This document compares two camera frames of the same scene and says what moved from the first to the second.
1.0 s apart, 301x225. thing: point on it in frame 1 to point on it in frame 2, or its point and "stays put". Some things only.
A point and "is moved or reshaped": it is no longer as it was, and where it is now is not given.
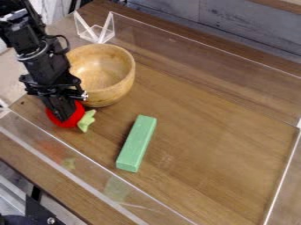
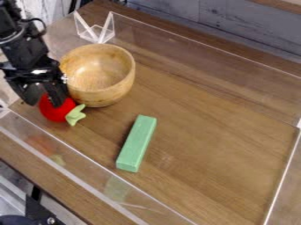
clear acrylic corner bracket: x=95 y=33 stays put
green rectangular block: x=135 y=145 stays put
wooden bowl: x=103 y=67 stays put
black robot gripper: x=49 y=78 to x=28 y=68
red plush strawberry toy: x=79 y=117 is moved or reshaped
